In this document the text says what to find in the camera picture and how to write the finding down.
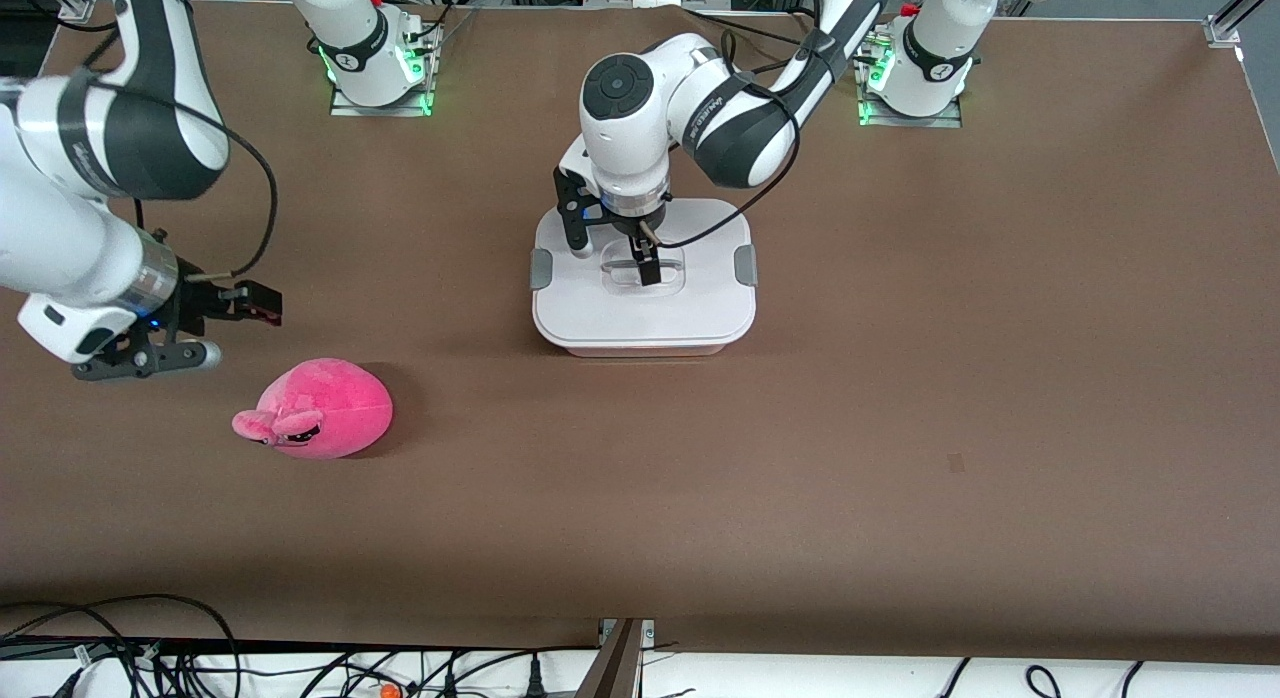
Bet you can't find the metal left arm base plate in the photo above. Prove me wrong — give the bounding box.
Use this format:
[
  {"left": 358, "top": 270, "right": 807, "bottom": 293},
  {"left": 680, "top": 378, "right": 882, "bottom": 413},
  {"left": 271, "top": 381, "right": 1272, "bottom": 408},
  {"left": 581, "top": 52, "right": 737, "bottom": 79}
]
[{"left": 855, "top": 33, "right": 963, "bottom": 129}]

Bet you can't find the table cover sheet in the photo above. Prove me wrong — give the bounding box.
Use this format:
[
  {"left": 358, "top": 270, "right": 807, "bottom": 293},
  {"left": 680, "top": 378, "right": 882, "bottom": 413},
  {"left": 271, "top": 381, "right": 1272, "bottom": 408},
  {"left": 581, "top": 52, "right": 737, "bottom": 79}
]
[{"left": 0, "top": 0, "right": 1280, "bottom": 664}]

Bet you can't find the black looped cable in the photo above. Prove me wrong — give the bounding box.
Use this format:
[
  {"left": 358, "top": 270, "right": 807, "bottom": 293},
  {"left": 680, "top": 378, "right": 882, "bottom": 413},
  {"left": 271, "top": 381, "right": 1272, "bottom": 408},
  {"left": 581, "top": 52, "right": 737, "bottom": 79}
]
[{"left": 0, "top": 593, "right": 244, "bottom": 698}]

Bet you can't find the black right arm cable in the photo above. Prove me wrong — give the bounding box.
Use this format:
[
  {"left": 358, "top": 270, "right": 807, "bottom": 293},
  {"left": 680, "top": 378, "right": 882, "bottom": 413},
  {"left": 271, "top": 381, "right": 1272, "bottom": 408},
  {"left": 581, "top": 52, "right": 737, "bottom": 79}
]
[{"left": 85, "top": 73, "right": 279, "bottom": 279}]

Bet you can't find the pink plush toy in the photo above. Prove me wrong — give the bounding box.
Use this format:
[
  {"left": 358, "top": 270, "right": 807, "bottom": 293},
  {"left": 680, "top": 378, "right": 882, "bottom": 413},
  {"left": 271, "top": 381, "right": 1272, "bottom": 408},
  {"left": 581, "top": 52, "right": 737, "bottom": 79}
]
[{"left": 232, "top": 357, "right": 395, "bottom": 461}]

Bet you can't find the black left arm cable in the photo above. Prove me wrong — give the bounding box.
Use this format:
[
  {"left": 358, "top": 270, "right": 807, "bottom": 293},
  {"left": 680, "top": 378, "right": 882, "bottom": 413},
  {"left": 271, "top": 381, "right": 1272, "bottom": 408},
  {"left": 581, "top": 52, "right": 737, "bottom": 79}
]
[{"left": 640, "top": 28, "right": 801, "bottom": 249}]

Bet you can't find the pink plastic box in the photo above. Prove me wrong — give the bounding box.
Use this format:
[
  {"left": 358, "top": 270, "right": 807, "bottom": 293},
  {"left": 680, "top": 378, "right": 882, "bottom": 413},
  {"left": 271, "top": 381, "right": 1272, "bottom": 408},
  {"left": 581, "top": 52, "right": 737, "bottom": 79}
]
[{"left": 560, "top": 340, "right": 731, "bottom": 359}]

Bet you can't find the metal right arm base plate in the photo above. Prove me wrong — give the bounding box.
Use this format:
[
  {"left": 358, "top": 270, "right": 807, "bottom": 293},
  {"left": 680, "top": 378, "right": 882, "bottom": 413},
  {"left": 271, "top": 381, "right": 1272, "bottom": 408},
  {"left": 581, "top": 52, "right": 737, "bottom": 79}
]
[{"left": 328, "top": 18, "right": 443, "bottom": 117}]

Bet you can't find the white container lid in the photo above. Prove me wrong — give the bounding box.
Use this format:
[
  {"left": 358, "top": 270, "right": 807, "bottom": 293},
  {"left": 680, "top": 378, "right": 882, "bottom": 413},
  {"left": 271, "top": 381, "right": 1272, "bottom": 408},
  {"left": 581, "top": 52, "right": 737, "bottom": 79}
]
[{"left": 530, "top": 198, "right": 758, "bottom": 349}]

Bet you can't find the aluminium profile post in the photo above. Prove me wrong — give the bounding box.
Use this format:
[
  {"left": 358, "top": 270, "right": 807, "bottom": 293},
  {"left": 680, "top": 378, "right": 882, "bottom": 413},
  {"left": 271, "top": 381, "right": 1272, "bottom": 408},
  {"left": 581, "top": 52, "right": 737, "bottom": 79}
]
[{"left": 575, "top": 618, "right": 656, "bottom": 698}]

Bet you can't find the black cable between arm bases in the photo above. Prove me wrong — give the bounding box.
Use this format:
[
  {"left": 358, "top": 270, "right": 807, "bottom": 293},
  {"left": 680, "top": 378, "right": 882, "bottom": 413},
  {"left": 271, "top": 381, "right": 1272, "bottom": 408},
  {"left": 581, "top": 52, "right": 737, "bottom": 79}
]
[{"left": 685, "top": 6, "right": 816, "bottom": 54}]

